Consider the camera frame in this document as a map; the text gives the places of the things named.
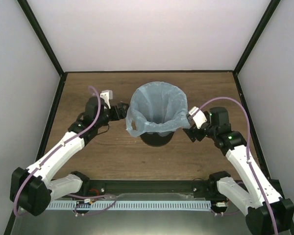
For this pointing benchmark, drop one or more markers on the light blue plastic trash bag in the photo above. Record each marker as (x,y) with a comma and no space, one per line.
(157,107)

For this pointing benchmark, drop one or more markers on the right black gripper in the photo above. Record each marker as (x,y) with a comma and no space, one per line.
(192,131)

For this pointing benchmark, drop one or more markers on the black frame post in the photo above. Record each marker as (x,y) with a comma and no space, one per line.
(40,34)
(268,13)

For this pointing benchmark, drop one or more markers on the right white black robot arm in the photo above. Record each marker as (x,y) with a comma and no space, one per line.
(266,211)

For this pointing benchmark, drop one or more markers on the black mesh trash bin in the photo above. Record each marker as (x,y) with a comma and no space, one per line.
(155,140)

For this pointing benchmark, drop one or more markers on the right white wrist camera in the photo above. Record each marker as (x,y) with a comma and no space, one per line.
(197,116)

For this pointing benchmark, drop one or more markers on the left black frame post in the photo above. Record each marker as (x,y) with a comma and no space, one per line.
(40,34)

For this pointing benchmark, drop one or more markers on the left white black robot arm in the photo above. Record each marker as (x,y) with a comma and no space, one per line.
(34,188)

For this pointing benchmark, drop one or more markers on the light blue slotted cable duct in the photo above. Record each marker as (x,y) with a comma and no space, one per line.
(133,205)

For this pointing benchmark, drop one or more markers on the right black frame post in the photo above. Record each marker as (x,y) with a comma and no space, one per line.
(268,13)

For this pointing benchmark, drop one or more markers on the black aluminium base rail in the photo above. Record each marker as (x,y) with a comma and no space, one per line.
(198,188)

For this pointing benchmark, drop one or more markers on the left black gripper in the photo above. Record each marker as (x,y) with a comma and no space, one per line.
(122,113)

